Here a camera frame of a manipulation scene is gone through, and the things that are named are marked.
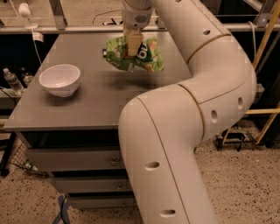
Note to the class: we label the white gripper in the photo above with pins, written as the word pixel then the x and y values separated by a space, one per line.
pixel 135 17

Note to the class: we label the green rice chip bag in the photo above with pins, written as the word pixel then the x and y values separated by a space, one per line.
pixel 149 56

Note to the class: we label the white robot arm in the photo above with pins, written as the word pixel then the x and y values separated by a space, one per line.
pixel 159 130

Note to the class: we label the white bowl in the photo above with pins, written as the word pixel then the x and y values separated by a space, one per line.
pixel 60 80

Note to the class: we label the black remote control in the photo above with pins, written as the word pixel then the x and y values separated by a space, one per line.
pixel 104 53

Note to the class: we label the grey drawer cabinet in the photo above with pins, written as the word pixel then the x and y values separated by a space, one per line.
pixel 74 139

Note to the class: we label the clear plastic water bottle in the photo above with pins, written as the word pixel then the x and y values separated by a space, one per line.
pixel 13 81

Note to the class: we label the yellow wooden easel stand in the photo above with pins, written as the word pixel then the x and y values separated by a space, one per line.
pixel 268 70

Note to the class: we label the metal railing frame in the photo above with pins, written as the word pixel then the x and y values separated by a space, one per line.
pixel 15 15

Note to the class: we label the wire mesh basket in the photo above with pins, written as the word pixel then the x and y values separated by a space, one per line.
pixel 20 160

